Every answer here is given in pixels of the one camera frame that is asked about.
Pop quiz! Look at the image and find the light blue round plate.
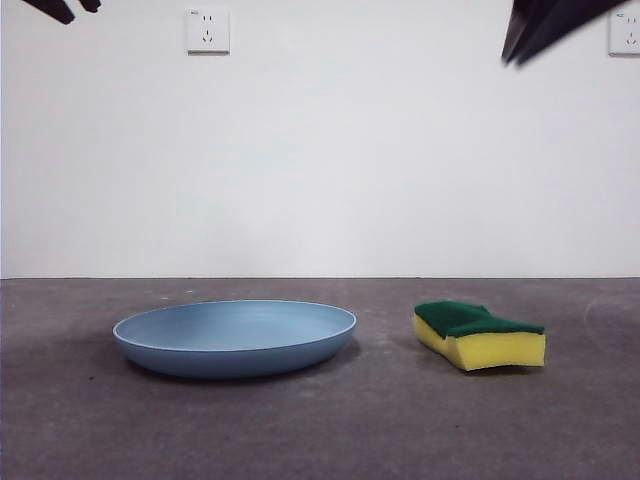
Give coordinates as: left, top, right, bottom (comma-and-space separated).
112, 298, 359, 379

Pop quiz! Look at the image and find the white wall socket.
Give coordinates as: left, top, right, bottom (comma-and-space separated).
187, 8, 232, 56
608, 12, 640, 58

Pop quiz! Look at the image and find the yellow sponge with green pad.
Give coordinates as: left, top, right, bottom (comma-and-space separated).
413, 300, 548, 374

